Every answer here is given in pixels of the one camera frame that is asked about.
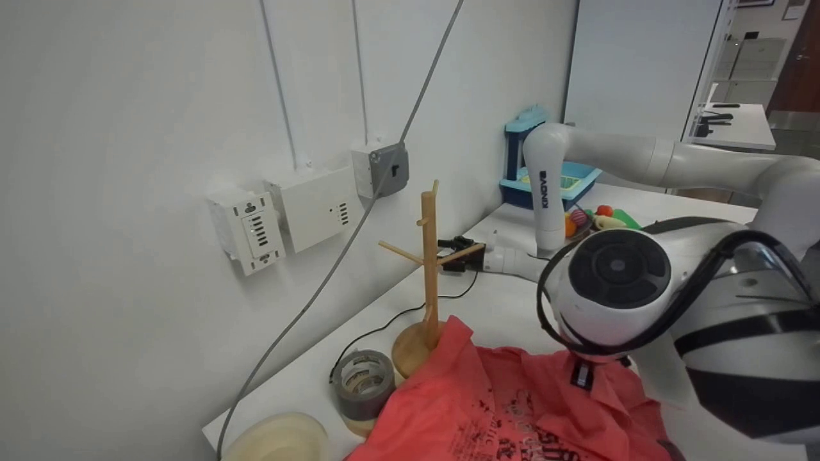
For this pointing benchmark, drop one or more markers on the red shirt with black print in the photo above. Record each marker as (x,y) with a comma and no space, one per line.
(476,400)

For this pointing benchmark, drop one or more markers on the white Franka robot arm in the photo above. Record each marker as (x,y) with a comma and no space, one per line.
(598,328)

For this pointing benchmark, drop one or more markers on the wooden mug tree stand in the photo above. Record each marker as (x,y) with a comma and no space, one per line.
(427,258)

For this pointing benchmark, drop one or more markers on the orange and purple toy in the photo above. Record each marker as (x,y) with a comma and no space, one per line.
(577,221)

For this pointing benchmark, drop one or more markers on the blue plastic bin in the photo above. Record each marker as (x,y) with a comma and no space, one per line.
(574,181)

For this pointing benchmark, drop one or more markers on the beige masking tape roll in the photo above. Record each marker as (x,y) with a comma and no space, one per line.
(360,423)

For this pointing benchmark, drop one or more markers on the green toy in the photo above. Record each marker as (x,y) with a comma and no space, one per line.
(621,218)

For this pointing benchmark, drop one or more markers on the cream plastic bowl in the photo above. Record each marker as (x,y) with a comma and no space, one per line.
(246,445)

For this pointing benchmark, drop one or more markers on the white background table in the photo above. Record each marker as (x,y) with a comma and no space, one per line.
(735,129)

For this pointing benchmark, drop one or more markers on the small black camera device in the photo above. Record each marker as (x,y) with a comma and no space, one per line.
(457,255)

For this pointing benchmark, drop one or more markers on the grey wall junction box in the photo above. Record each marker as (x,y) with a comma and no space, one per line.
(375,171)

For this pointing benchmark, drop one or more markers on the plain white wall box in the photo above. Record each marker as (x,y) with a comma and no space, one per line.
(313,209)

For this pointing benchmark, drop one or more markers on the white wall box with print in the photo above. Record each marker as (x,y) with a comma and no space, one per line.
(246,229)

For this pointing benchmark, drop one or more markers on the white wall conduit pipe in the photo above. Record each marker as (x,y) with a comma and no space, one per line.
(360,74)
(276,85)

